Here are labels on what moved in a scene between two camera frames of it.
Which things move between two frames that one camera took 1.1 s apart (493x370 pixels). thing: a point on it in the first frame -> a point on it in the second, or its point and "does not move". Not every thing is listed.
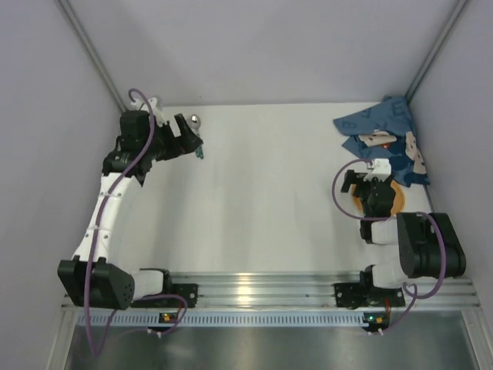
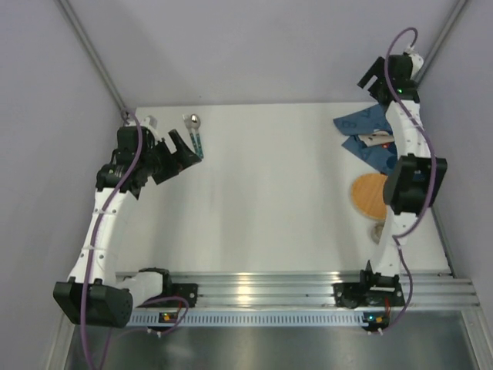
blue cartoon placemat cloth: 387,131 does not move
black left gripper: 174,138 -> 166,163
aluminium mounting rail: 341,289 does not move
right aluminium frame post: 421,74 does not move
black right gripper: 354,183 -> 374,82
